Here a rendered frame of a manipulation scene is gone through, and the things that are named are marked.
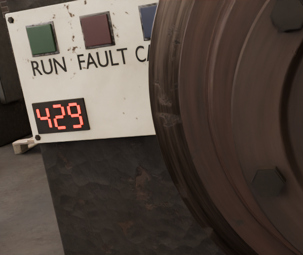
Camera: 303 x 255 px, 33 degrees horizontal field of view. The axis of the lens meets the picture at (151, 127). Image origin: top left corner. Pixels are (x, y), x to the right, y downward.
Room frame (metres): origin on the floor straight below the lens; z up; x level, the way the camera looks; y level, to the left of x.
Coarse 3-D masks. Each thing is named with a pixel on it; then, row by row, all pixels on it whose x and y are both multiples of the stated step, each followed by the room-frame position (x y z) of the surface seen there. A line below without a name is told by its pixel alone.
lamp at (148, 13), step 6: (150, 6) 0.61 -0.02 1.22; (156, 6) 0.60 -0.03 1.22; (144, 12) 0.61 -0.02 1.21; (150, 12) 0.61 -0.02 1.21; (144, 18) 0.61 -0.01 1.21; (150, 18) 0.61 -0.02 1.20; (144, 24) 0.61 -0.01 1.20; (150, 24) 0.61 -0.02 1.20; (144, 30) 0.61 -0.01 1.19; (150, 30) 0.61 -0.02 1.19; (150, 36) 0.61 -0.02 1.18
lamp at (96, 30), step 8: (96, 16) 0.63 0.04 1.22; (104, 16) 0.63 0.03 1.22; (88, 24) 0.64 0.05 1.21; (96, 24) 0.63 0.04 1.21; (104, 24) 0.63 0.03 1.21; (88, 32) 0.64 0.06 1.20; (96, 32) 0.63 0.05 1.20; (104, 32) 0.63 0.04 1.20; (88, 40) 0.64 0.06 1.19; (96, 40) 0.63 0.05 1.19; (104, 40) 0.63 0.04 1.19
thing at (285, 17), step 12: (288, 0) 0.34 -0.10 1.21; (300, 0) 0.33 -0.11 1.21; (276, 12) 0.34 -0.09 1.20; (288, 12) 0.34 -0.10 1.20; (300, 12) 0.33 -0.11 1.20; (276, 24) 0.34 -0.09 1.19; (288, 24) 0.34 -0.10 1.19; (300, 24) 0.33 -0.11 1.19; (264, 168) 0.35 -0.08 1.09; (276, 168) 0.35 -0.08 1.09; (252, 180) 0.35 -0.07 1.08; (264, 180) 0.35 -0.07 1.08; (276, 180) 0.34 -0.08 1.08; (264, 192) 0.35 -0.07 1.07; (276, 192) 0.34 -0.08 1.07
